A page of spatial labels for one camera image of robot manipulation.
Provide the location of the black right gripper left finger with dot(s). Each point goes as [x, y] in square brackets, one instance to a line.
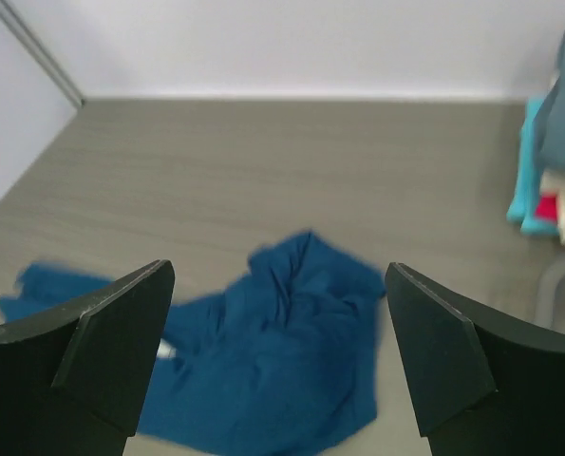
[73, 378]

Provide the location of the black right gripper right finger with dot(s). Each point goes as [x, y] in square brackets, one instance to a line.
[481, 381]

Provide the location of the clear plastic bin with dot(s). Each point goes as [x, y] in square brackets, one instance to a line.
[550, 297]

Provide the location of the blue printed t-shirt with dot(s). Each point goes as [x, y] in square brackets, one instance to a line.
[281, 362]

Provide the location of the turquoise folded t-shirt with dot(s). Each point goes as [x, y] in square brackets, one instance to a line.
[522, 209]

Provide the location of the red folded t-shirt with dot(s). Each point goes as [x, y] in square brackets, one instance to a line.
[546, 209]

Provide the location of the left aluminium frame post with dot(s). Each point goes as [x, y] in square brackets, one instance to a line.
[35, 47]

